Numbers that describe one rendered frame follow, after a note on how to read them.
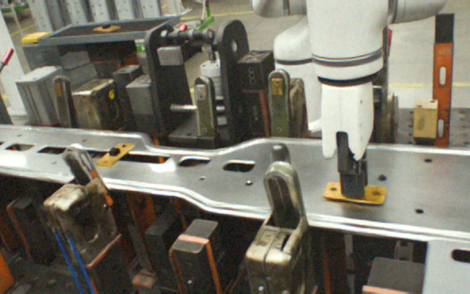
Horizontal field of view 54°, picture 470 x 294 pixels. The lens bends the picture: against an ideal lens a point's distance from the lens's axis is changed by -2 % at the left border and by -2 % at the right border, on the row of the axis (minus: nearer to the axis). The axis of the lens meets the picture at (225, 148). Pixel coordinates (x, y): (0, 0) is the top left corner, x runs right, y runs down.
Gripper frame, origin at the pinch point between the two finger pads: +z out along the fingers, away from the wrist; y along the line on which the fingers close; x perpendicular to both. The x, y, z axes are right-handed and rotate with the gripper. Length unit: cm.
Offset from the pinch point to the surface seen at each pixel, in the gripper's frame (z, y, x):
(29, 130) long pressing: 3, -12, -79
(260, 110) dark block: 1.4, -23.4, -23.4
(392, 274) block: 5.0, 12.3, 6.8
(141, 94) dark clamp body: -3, -21, -49
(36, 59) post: -7, -35, -95
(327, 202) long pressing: 3.0, 2.4, -3.3
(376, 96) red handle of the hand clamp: -4.0, -18.7, 0.0
